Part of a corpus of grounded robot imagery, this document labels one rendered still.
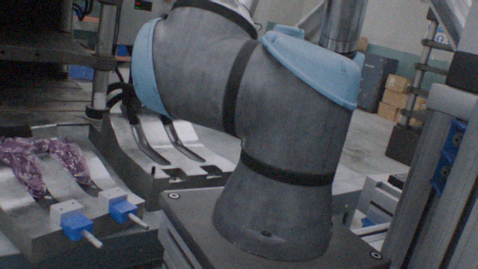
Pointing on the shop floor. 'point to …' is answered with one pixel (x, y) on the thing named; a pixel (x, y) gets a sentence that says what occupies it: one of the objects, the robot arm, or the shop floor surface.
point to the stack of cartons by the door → (398, 99)
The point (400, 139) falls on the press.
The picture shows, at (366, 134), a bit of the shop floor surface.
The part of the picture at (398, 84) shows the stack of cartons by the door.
